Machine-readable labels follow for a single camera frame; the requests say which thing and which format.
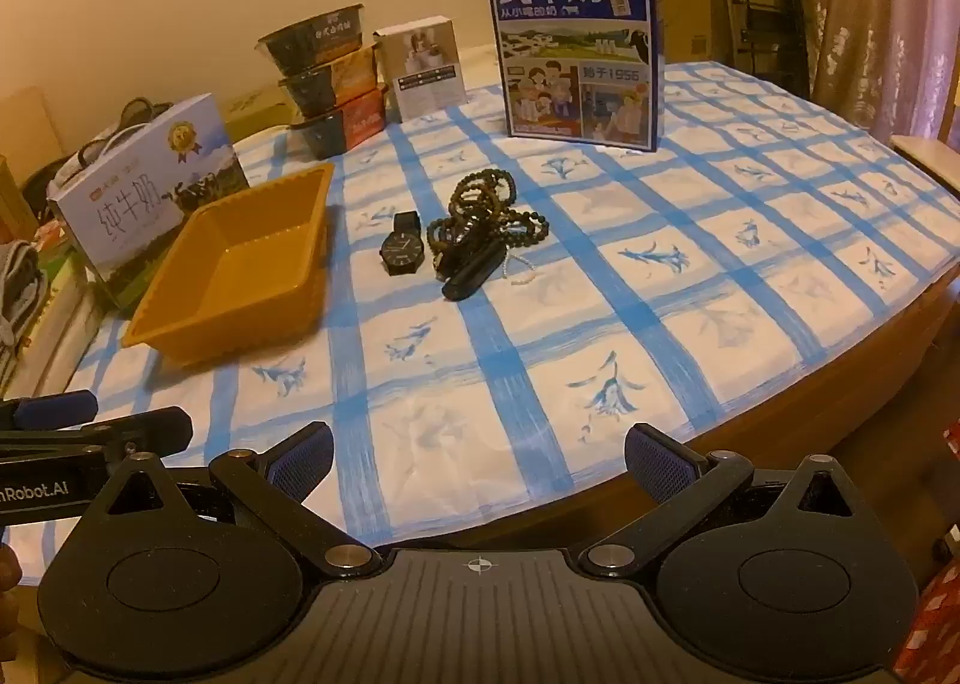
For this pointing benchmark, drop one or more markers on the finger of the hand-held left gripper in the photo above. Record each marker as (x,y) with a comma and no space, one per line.
(135,425)
(52,410)

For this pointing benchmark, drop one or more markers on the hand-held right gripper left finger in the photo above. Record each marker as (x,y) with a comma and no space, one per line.
(304,463)

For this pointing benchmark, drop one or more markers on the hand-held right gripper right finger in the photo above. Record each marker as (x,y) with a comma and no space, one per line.
(658,463)

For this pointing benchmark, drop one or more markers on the yellow plastic tray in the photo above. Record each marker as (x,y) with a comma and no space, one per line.
(225,279)

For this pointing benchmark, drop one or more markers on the black wristwatch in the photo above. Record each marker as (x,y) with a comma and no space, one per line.
(401,250)

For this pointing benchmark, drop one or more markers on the black oblong case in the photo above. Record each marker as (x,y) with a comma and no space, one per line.
(469,279)

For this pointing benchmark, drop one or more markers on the person's left hand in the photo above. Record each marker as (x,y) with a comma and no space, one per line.
(7,579)

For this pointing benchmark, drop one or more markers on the stack of books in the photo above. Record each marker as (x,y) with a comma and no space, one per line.
(67,331)

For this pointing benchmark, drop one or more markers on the grey cloth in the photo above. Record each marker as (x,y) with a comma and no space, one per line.
(19,286)

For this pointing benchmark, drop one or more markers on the brown printed cardboard box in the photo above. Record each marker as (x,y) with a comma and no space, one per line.
(15,200)

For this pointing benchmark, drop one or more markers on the light blue milk carton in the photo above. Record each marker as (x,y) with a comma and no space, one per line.
(127,204)

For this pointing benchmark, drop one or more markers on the beige cardboard panel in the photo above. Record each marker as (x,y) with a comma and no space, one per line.
(30,125)

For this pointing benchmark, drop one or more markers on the red printed bag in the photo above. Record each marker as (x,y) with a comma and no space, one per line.
(934,631)

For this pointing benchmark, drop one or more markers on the red-label instant noodle bowl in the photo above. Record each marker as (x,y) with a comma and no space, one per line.
(337,129)

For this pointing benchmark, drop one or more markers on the yellow cardboard box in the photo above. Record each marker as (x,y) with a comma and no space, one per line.
(259,110)

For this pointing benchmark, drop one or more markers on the orange-label instant noodle bowl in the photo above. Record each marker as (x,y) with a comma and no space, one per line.
(330,84)

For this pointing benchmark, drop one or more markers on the wooden chair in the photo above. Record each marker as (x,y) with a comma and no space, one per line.
(930,159)

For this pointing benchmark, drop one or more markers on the small white product box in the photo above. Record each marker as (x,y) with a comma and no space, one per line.
(424,69)

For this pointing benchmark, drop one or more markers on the dark blue milk carton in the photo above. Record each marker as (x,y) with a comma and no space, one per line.
(570,54)

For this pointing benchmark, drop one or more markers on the black-label instant noodle bowl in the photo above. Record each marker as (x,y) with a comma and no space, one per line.
(315,43)

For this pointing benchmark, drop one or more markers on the pink curtain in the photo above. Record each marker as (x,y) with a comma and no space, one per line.
(877,1)

